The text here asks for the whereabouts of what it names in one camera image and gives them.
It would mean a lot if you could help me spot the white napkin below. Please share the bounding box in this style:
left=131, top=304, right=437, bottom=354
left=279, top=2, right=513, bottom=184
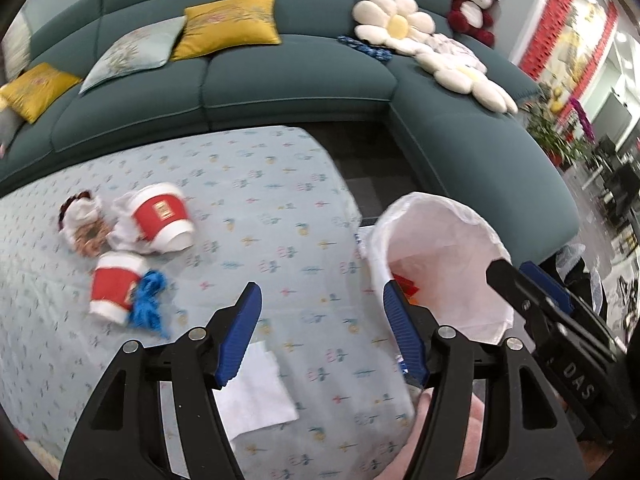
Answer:
left=213, top=341, right=298, bottom=441

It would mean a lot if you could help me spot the red wrapper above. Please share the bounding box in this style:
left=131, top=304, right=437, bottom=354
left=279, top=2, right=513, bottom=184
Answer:
left=393, top=274, right=420, bottom=298

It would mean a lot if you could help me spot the blue wrapper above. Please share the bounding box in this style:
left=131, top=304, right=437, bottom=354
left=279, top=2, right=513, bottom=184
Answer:
left=129, top=270, right=168, bottom=339

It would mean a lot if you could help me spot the red white paper cup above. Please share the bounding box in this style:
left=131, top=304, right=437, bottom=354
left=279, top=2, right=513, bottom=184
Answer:
left=128, top=182, right=195, bottom=254
left=89, top=252, right=150, bottom=325

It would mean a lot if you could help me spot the brown floral scrunchie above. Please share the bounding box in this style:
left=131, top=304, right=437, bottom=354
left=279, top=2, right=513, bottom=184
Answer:
left=74, top=219, right=112, bottom=258

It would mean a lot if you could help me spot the white sock with red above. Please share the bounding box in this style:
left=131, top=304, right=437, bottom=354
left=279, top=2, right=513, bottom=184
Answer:
left=58, top=190, right=102, bottom=248

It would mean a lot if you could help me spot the white tissue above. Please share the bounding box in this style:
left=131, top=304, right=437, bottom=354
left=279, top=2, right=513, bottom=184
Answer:
left=106, top=191, right=153, bottom=255

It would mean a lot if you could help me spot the white lined trash bin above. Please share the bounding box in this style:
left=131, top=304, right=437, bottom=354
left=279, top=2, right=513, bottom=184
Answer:
left=358, top=192, right=514, bottom=344

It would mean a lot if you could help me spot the left hand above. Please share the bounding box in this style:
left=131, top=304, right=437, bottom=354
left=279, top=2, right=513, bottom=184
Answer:
left=378, top=388, right=485, bottom=479

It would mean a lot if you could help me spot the dining chairs and table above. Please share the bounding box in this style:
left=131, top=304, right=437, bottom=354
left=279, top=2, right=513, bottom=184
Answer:
left=587, top=136, right=639, bottom=233

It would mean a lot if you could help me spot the floral light blue tablecloth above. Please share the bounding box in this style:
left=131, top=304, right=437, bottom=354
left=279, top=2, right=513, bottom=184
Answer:
left=1, top=126, right=414, bottom=479

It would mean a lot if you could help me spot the potted plant with orchids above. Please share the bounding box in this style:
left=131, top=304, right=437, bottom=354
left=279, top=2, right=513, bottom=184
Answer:
left=520, top=82, right=597, bottom=171

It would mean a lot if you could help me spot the white daisy pillow lower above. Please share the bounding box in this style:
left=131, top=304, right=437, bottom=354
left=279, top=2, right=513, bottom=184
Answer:
left=414, top=51, right=518, bottom=114

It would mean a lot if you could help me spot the white daisy pillow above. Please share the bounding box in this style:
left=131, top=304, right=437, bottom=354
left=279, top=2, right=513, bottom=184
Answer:
left=352, top=0, right=436, bottom=56
left=414, top=51, right=518, bottom=114

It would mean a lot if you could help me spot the pink white folded cloth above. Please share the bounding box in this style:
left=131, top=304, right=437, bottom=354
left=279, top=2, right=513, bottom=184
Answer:
left=426, top=34, right=487, bottom=74

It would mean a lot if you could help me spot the blue scrunchie on sofa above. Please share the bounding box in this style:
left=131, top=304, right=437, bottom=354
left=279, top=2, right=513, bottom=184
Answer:
left=336, top=36, right=393, bottom=64

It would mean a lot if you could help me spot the teal sectional sofa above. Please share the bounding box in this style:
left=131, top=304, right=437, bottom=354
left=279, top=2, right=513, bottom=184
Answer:
left=1, top=0, right=579, bottom=262

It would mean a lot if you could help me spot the red white teddy bear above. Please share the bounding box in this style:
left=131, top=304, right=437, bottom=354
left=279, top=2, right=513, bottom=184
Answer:
left=447, top=0, right=499, bottom=48

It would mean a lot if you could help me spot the light blue embroidered cushion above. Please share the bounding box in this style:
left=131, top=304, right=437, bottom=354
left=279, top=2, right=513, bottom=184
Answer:
left=79, top=15, right=186, bottom=96

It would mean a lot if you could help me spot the grey plush toy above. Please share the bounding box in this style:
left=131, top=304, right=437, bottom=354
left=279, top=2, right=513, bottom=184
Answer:
left=0, top=106, right=25, bottom=158

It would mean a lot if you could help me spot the yellow cushion centre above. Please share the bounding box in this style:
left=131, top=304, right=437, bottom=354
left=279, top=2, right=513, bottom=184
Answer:
left=170, top=0, right=281, bottom=61

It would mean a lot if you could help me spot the yellow cushion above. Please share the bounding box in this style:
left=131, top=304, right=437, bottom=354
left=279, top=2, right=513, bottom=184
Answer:
left=170, top=0, right=281, bottom=61
left=1, top=63, right=82, bottom=124

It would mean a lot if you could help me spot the white daisy pillow upper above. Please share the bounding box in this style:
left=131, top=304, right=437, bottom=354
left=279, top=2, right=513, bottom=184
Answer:
left=352, top=0, right=436, bottom=56

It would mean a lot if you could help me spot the yellow cushion left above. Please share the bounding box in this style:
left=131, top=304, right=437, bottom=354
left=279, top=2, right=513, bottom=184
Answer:
left=1, top=63, right=82, bottom=124

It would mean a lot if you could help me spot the white long plush toy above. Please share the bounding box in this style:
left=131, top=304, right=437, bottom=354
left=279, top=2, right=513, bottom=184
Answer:
left=1, top=11, right=30, bottom=81

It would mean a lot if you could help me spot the red wall decoration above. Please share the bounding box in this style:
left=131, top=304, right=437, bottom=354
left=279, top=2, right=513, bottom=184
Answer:
left=518, top=0, right=618, bottom=116

